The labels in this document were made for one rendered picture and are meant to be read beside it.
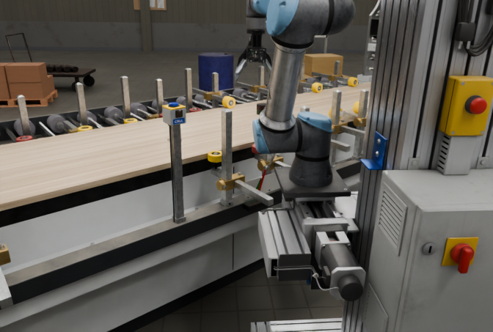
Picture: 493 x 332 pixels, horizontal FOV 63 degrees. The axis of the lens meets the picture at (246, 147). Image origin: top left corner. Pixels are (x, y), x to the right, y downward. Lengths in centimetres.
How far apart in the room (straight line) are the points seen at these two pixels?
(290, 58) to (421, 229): 54
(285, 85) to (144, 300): 145
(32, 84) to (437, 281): 665
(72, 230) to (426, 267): 140
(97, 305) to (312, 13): 163
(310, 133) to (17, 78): 620
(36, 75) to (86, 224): 533
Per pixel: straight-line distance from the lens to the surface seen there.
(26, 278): 166
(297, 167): 137
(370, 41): 471
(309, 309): 246
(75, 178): 186
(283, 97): 119
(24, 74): 712
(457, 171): 110
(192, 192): 208
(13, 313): 176
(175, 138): 166
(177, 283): 230
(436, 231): 93
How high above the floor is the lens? 162
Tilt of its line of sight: 20 degrees down
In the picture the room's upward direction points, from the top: 1 degrees clockwise
